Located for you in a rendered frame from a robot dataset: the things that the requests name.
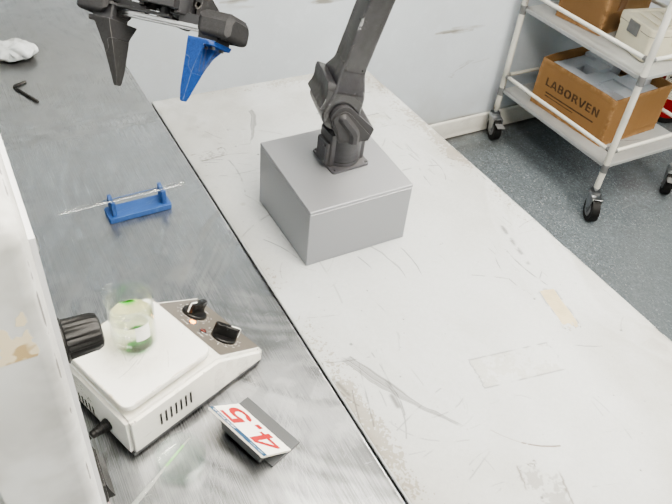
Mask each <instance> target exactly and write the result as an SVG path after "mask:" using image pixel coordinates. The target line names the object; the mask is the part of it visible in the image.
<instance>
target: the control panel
mask: <svg viewBox="0 0 672 504"><path fill-rule="evenodd" d="M197 300H199V299H194V300H185V301H177V302H168V303H159V305H160V306H161V307H163V308H164V309H165V310H166V311H167V312H169V313H170V314H171V315H172V316H173V317H175V318H176V319H177V320H178V321H179V322H181V323H182V324H183V325H184V326H185V327H187V328H188V329H189V330H190V331H191V332H193V333H194V334H195V335H196V336H197V337H199V338H200V339H201V340H202V341H203V342H205V343H206V344H207V345H208V346H209V347H211V348H212V349H213V350H214V351H215V352H217V353H218V354H219V355H225V354H229V353H234V352H238V351H243V350H247V349H252V348H256V347H258V346H257V345H256V344H254V343H253V342H252V341H251V340H249V339H248V338H247V337H246V336H244V335H243V334H242V333H241V332H240V334H239V336H238V338H237V339H236V342H235V343H234V344H231V345H229V344H224V343H221V342H219V341H217V340H216V339H214V338H213V336H212V335H211V333H212V330H213V328H214V326H215V323H216V322H217V321H220V322H223V323H226V324H229V323H228V322H227V321H226V320H224V319H223V318H222V317H221V316H219V315H218V314H217V313H216V312H214V311H213V310H212V309H210V308H209V307H208V306H207V305H206V307H205V309H204V311H205V312H206V314H207V317H206V319H204V320H195V319H192V318H190V317H188V316H186V315H185V314H184V313H183V311H182V309H183V307H184V306H186V305H189V303H190V302H193V301H197ZM190 320H195V321H196V323H195V324H194V323H191V322H190ZM201 328H204V329H206V332H202V331H201V330H200V329H201Z"/></svg>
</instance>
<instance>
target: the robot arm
mask: <svg viewBox="0 0 672 504"><path fill-rule="evenodd" d="M138 1H139V2H134V1H132V0H77V5H78V7H80V8H82V9H84V10H87V11H89V12H92V13H93V14H89V15H88V18H89V19H92V20H94V21H95V23H96V26H97V28H98V31H99V34H100V37H101V40H102V42H103V45H104V48H105V52H106V56H107V60H108V64H109V68H110V72H111V76H112V80H113V83H114V85H117V86H121V84H122V81H123V77H124V73H125V67H126V60H127V54H128V47H129V41H130V39H131V38H132V36H133V35H134V33H135V32H136V30H137V29H136V28H134V27H131V26H129V25H127V23H128V21H129V20H131V18H135V19H140V20H145V21H149V22H154V23H158V24H163V25H168V26H172V27H177V28H179V29H181V30H184V31H188V32H189V31H195V32H198V37H195V36H191V35H188V38H187V45H186V52H185V59H184V65H183V72H182V78H181V85H180V100H181V101H184V102H186V101H187V100H188V98H189V97H190V95H191V93H192V92H193V90H194V88H195V87H196V85H197V83H198V82H199V80H200V78H201V77H202V75H203V73H204V72H205V70H206V69H207V67H208V66H209V65H210V63H211V62H212V61H213V60H214V59H215V58H216V57H218V56H219V55H220V54H223V53H224V52H225V53H230V51H231V50H232V49H230V48H229V45H232V46H237V47H245V46H246V45H247V42H248V37H249V29H248V26H247V24H246V23H245V22H244V21H242V20H240V19H239V18H237V17H235V16H234V15H232V14H228V13H223V12H219V9H218V8H217V6H216V4H215V3H214V1H213V0H138ZM395 1H396V0H356V2H355V5H354V7H353V10H352V13H351V15H350V18H349V20H348V23H347V26H346V28H345V31H344V33H343V36H342V39H341V41H340V44H339V46H338V49H337V52H336V54H335V56H334V57H333V58H332V59H331V60H329V61H328V62H327V63H326V64H325V63H322V62H320V61H317V63H316V65H315V70H314V74H313V76H312V78H311V80H310V81H309V82H308V86H309V88H310V95H311V98H312V100H313V102H314V105H315V107H316V109H317V111H318V113H319V115H320V118H321V120H322V122H323V123H322V127H321V134H319V135H318V142H317V147H316V148H314V149H313V152H314V154H315V155H316V156H317V158H318V159H319V160H320V161H321V162H322V163H323V165H325V167H326V168H327V169H328V170H329V171H330V172H331V174H333V175H336V174H339V173H343V172H346V171H349V170H353V169H356V168H360V167H363V166H367V165H368V160H367V159H366V158H365V157H364V156H363V153H364V147H365V141H368V140H369V138H370V136H371V134H372V133H373V131H374V129H373V127H372V125H371V123H370V121H369V119H368V118H367V116H366V114H365V112H364V110H363V108H362V106H363V102H364V97H365V73H366V70H367V67H368V65H369V62H370V60H371V58H372V55H373V53H374V51H375V48H376V46H377V43H378V41H379V39H380V36H381V34H382V32H383V29H384V27H385V24H386V22H387V20H388V17H389V15H390V13H391V10H392V8H393V5H394V3H395ZM152 10H153V11H152ZM156 10H157V11H159V12H157V11H156ZM149 14H153V15H149ZM154 15H157V16H154Z"/></svg>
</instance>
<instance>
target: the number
mask: <svg viewBox="0 0 672 504"><path fill-rule="evenodd" d="M215 408H216V409H217V410H218V411H220V412H221V413H222V414H223V415H224V416H225V417H226V418H227V419H228V420H229V421H231V422H232V423H233V424H234V425H235V426H236V427H237V428H238V429H239V430H240V431H242V432H243V433H244V434H245V435H246V436H247V437H248V438H249V439H250V440H251V441H253V442H254V443H255V444H256V445H257V446H258V447H259V448H260V449H261V450H263V451H264V452H265V453H270V452H274V451H279V450H283V449H287V448H286V447H284V446H283V445H282V444H281V443H280V442H279V441H278V440H277V439H275V438H274V437H273V436H272V435H271V434H270V433H269V432H267V431H266V430H265V429H264V428H263V427H262V426H261V425H260V424H258V423H257V422H256V421H255V420H254V419H253V418H252V417H251V416H249V415H248V414H247V413H246V412H245V411H244V410H243V409H241V408H240V407H239V406H238V405H232V406H223V407H215Z"/></svg>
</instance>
